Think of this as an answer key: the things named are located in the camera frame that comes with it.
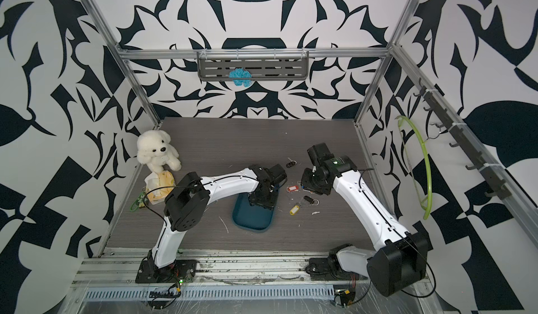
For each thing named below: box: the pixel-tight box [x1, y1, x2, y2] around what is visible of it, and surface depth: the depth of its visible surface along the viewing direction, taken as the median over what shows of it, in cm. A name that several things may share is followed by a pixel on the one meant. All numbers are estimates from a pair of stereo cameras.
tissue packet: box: [144, 170, 176, 205], surface depth 93 cm
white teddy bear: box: [136, 129, 182, 174], surface depth 90 cm
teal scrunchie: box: [229, 67, 253, 88], surface depth 93 cm
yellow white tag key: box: [289, 201, 302, 216], surface depth 91 cm
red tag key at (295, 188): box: [285, 185, 300, 193], surface depth 96 cm
